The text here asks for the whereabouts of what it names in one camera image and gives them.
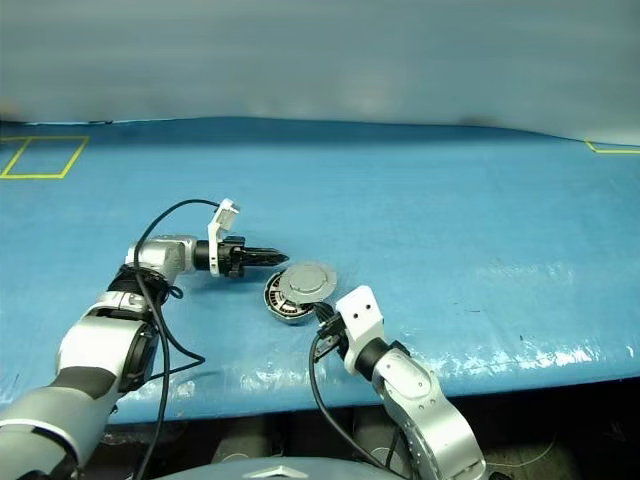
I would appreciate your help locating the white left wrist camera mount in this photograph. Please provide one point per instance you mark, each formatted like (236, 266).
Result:
(216, 235)

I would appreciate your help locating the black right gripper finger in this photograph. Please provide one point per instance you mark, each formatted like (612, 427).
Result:
(325, 312)

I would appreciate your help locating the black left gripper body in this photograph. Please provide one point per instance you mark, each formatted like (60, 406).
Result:
(231, 255)

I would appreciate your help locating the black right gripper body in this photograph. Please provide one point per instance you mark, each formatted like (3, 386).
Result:
(334, 337)

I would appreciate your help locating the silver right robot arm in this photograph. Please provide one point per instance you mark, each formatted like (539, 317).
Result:
(425, 400)

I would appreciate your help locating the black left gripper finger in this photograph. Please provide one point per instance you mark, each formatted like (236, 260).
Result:
(262, 251)
(262, 261)

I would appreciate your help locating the grey robot torso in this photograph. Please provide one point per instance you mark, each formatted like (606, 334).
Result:
(280, 472)

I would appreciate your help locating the grey round disc part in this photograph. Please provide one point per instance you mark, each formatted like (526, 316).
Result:
(305, 282)

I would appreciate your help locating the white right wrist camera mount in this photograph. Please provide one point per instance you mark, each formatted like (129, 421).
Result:
(360, 310)

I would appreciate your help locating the silver motor base copper windings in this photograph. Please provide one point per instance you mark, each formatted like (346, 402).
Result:
(287, 312)

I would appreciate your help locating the blue plastic table cover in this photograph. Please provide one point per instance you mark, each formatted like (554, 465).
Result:
(400, 200)

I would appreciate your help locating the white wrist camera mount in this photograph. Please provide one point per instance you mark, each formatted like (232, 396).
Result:
(360, 310)
(216, 235)

